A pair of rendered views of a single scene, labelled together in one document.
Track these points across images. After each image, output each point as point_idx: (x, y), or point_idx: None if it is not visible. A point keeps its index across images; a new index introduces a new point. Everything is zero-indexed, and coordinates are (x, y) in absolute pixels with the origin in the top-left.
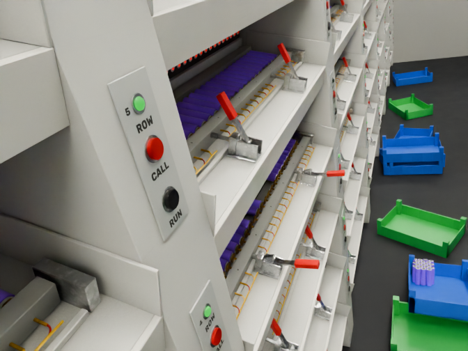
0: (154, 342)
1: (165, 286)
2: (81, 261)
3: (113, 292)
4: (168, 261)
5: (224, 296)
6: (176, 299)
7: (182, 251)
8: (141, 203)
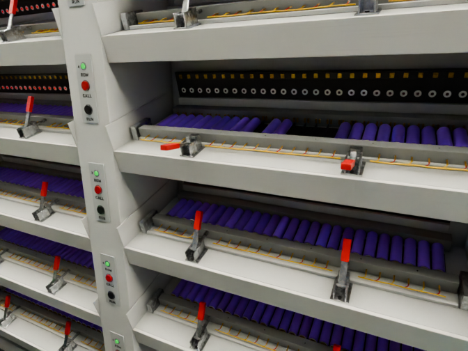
0: (60, 48)
1: (65, 28)
2: None
3: None
4: (69, 19)
5: (100, 77)
6: (69, 40)
7: (77, 21)
8: None
